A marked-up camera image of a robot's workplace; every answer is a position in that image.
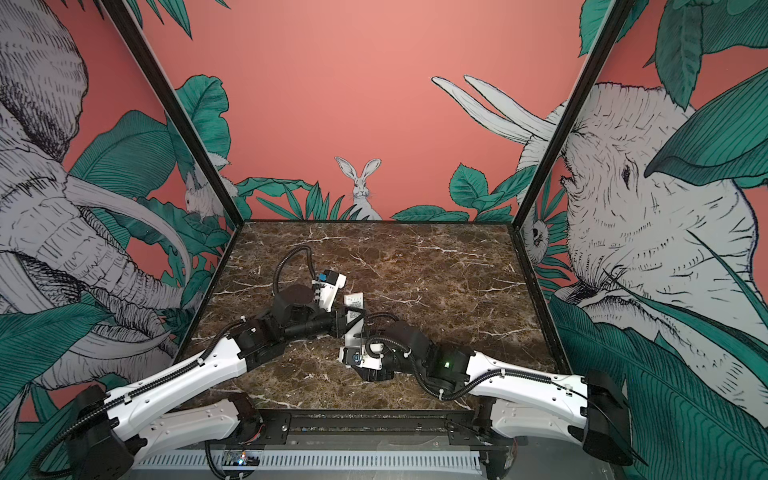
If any small green circuit board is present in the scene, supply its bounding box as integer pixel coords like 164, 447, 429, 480
221, 450, 261, 470

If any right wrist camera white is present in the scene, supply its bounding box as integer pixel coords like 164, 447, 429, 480
339, 338, 382, 371

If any left black frame post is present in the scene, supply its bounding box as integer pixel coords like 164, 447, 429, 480
101, 0, 244, 228

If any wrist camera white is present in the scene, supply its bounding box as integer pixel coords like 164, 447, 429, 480
339, 338, 382, 371
312, 270, 347, 312

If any black frame post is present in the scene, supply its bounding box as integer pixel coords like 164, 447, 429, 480
512, 0, 637, 228
101, 0, 244, 228

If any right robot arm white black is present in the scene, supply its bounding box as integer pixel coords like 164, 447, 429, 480
339, 317, 641, 466

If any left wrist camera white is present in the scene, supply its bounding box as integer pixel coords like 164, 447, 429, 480
312, 270, 347, 312

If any white slotted cable duct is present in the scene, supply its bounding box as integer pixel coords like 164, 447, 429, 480
131, 449, 483, 475

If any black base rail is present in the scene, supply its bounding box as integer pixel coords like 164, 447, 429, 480
224, 406, 515, 445

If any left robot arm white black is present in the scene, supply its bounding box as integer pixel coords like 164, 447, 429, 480
28, 282, 365, 479

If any right black frame post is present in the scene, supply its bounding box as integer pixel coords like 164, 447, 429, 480
512, 0, 637, 228

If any white remote control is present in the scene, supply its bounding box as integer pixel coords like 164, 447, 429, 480
344, 293, 365, 348

